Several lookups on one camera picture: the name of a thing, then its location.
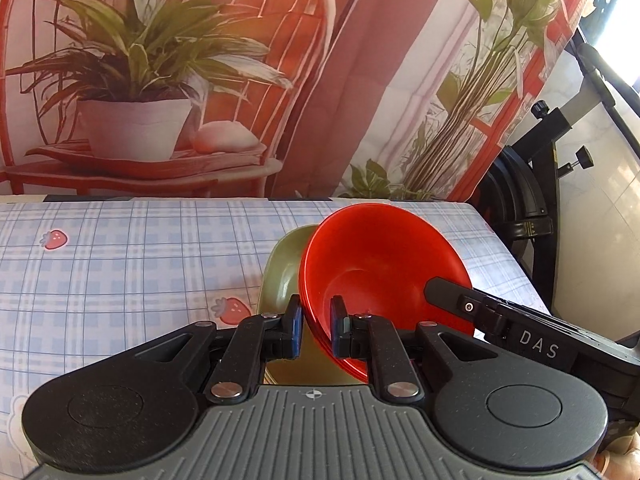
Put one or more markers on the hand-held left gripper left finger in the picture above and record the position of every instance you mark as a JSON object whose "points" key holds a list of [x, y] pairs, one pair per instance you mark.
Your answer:
{"points": [[296, 327]]}

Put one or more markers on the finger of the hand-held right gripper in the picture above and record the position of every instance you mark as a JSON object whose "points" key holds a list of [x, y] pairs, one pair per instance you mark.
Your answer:
{"points": [[460, 300]]}

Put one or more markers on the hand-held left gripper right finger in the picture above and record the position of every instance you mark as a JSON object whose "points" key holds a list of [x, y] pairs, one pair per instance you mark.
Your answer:
{"points": [[340, 330]]}

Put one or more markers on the green square plate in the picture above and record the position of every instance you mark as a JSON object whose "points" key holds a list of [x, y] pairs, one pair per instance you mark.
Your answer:
{"points": [[280, 280]]}

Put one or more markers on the red bowl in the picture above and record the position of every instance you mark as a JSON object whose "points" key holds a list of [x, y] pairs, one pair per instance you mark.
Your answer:
{"points": [[380, 250]]}

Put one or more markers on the black exercise bike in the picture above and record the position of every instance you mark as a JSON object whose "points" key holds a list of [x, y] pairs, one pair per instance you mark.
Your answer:
{"points": [[522, 195]]}

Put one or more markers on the blue plaid tablecloth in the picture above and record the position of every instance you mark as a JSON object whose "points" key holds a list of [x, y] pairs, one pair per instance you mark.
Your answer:
{"points": [[125, 270]]}

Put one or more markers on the printed wall tapestry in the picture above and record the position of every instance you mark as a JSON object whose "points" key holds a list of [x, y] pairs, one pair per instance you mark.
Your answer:
{"points": [[350, 85]]}

